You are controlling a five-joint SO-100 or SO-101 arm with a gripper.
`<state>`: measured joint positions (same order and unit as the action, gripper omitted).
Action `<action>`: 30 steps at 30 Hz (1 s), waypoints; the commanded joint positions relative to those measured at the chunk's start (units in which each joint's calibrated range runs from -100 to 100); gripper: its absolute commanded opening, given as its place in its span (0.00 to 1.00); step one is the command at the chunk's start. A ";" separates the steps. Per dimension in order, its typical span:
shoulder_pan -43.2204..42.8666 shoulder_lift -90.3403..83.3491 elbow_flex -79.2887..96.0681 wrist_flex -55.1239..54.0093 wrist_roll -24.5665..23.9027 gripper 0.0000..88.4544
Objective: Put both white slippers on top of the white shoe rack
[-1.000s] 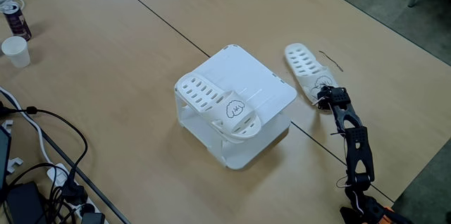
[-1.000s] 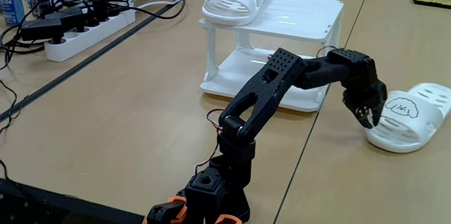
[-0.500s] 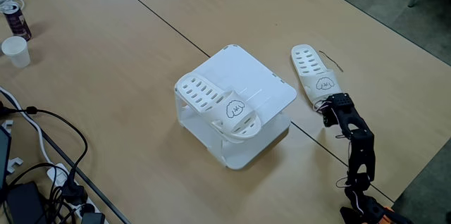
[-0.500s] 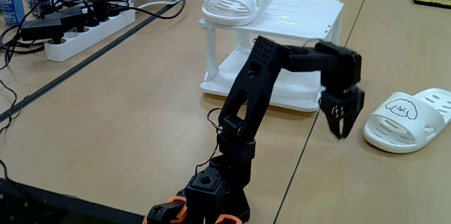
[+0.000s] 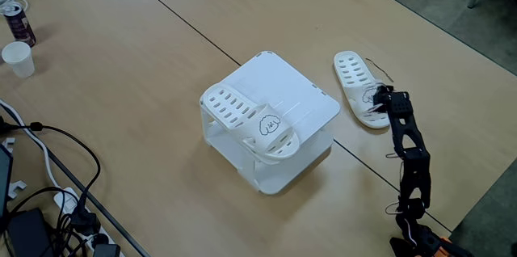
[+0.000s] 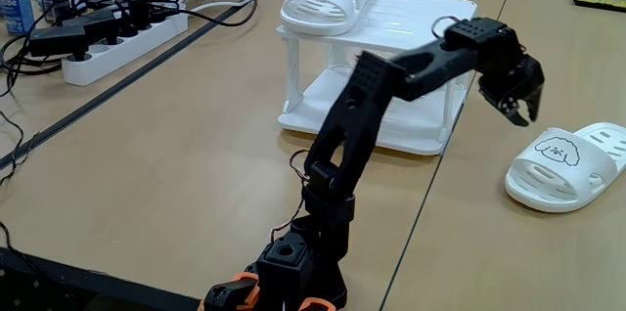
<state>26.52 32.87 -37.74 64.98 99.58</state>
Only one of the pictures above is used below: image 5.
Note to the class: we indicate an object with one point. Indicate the white paper cup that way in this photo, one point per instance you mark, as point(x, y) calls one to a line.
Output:
point(18, 59)

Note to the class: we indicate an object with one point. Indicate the black power adapter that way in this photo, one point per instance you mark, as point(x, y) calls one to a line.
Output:
point(107, 251)

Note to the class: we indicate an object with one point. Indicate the black plug charger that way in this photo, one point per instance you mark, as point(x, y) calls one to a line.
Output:
point(99, 240)

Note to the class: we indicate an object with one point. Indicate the purple drink can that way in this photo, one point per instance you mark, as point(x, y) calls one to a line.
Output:
point(20, 26)

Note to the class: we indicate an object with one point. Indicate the white shoe rack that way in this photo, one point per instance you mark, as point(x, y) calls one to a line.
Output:
point(291, 87)

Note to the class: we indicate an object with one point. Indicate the white printed bracket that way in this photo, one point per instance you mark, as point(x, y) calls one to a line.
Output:
point(16, 189)
point(8, 144)

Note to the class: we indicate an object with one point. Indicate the dark laptop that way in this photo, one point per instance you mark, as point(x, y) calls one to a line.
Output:
point(5, 180)

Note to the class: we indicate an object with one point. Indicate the white slipper with dog print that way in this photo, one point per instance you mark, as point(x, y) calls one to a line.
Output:
point(242, 115)
point(353, 75)

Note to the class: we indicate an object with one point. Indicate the black plug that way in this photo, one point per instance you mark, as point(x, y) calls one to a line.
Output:
point(85, 221)

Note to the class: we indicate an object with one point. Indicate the black power brick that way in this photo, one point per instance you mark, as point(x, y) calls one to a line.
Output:
point(28, 232)

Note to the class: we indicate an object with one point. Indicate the white power strip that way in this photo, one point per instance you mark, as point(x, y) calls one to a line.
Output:
point(66, 200)

